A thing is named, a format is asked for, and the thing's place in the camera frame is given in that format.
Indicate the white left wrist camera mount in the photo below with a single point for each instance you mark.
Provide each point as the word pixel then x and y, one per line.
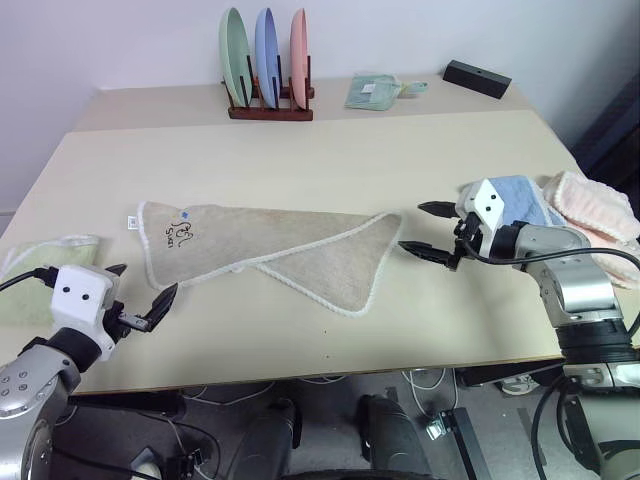
pixel 80 295

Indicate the black table leg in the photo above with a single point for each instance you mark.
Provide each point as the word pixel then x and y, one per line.
pixel 467 445

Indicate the light green cloth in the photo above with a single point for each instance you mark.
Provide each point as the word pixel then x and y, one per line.
pixel 30 265

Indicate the blue plate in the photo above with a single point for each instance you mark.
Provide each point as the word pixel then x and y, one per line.
pixel 265 50

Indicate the blue cloth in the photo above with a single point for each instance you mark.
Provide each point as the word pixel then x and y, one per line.
pixel 522 200

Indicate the folded green cloth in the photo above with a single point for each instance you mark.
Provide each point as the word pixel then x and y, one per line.
pixel 370 92

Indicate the small pale green cloth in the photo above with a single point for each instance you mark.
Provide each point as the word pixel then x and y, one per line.
pixel 412 88

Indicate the dark wooden dish rack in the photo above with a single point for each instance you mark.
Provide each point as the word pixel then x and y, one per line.
pixel 270 114

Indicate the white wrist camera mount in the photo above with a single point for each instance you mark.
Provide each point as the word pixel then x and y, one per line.
pixel 487 205
pixel 80 295

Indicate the black table frame bar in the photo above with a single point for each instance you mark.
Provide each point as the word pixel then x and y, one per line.
pixel 130 401
pixel 510 374

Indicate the dark rounded shape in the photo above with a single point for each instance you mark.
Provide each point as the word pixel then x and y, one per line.
pixel 395 440
pixel 270 440

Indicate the pink cloth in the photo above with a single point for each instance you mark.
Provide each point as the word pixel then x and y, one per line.
pixel 592 207

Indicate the black rectangular box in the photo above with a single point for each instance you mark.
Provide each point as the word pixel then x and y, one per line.
pixel 477 77

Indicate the white shoe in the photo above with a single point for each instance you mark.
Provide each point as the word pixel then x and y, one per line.
pixel 517 385

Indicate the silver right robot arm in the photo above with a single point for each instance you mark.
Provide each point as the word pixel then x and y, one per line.
pixel 575 285

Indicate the pink plate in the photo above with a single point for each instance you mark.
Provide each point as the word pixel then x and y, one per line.
pixel 298 50

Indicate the green plate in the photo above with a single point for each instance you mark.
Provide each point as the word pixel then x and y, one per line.
pixel 232 55

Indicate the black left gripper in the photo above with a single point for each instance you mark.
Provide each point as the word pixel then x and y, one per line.
pixel 120 322

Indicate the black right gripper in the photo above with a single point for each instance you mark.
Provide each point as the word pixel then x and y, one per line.
pixel 465 235

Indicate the beige towel with white trim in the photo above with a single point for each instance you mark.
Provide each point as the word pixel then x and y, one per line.
pixel 300 245

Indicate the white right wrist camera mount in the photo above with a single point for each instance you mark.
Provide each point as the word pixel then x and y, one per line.
pixel 487 205

